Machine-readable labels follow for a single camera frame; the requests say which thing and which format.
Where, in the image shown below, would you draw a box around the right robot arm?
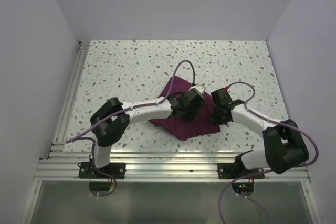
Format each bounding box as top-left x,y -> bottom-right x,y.
211,88 -> 309,178

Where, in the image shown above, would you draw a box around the aluminium frame rails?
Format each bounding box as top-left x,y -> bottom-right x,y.
22,40 -> 321,223

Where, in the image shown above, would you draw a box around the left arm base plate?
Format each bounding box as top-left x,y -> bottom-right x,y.
77,162 -> 126,179

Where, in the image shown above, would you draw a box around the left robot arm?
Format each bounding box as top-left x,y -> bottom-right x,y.
90,85 -> 205,178

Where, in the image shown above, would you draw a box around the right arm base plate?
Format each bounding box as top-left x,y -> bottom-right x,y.
217,163 -> 265,179

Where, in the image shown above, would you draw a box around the purple cloth mat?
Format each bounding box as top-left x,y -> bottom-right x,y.
149,77 -> 221,141

